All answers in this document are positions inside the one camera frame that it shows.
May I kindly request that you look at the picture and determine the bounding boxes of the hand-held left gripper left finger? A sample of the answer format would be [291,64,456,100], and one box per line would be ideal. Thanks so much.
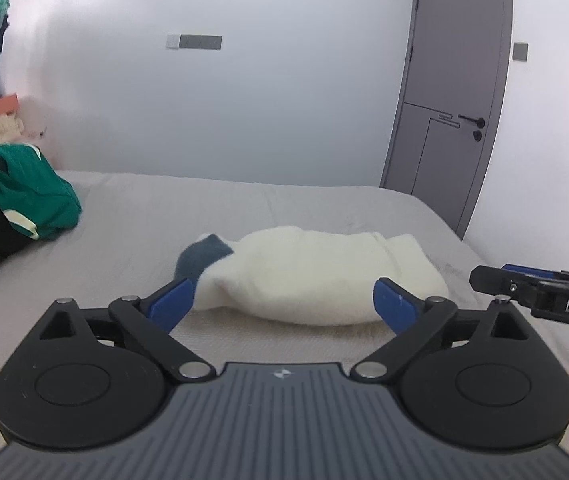
[39,277,218,384]

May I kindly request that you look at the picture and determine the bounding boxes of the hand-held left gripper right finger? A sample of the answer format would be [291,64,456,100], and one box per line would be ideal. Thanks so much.
[351,277,530,384]

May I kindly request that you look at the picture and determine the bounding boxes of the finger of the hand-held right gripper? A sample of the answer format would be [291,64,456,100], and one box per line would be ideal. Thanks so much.
[501,263,569,286]
[469,266,541,307]

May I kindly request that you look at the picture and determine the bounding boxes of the cream knit sweater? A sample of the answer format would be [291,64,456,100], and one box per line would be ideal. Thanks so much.
[174,226,451,327]

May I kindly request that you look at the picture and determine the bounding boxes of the grey bed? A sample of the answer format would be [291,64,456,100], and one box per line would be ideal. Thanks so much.
[0,170,569,471]

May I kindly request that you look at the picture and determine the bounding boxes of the green garment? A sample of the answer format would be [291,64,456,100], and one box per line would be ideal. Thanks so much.
[0,142,83,241]

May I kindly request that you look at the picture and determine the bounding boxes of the grey door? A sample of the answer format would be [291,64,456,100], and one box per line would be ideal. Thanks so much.
[380,0,515,241]

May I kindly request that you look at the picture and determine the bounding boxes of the beige plush toy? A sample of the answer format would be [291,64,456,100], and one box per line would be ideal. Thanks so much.
[0,115,26,145]

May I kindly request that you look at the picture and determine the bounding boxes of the long wall switch panel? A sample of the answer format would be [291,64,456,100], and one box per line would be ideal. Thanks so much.
[167,33,224,51]

